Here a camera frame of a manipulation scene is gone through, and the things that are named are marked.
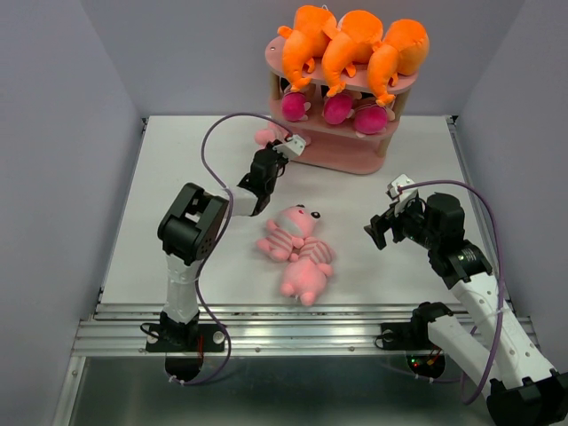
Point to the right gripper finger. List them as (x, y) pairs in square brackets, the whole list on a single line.
[(383, 222), (377, 233)]

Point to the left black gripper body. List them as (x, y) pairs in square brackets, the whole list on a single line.
[(280, 159)]

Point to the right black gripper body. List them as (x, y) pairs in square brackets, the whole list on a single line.
[(411, 224)]

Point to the pink striped plush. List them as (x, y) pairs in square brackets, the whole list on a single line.
[(270, 134), (306, 276)]

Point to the boy doll pink pants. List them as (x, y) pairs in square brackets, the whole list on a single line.
[(338, 108), (370, 119), (294, 106)]

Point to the orange shark plush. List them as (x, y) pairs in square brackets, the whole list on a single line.
[(304, 42), (351, 41)]

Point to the plain orange plush toy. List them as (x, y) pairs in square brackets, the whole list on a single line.
[(404, 48)]

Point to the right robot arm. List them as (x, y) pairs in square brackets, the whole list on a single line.
[(520, 386)]

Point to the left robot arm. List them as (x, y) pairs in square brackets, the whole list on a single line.
[(189, 231)]

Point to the pink three-tier shelf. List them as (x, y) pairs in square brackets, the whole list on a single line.
[(335, 147)]

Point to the pink plush with face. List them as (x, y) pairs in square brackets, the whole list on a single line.
[(288, 232)]

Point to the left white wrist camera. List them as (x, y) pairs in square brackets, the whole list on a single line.
[(291, 148)]

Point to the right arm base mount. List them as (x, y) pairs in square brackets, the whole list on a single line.
[(425, 361)]

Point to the aluminium rail frame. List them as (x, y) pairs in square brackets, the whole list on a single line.
[(290, 364)]

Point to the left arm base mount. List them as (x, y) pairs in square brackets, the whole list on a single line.
[(185, 347)]

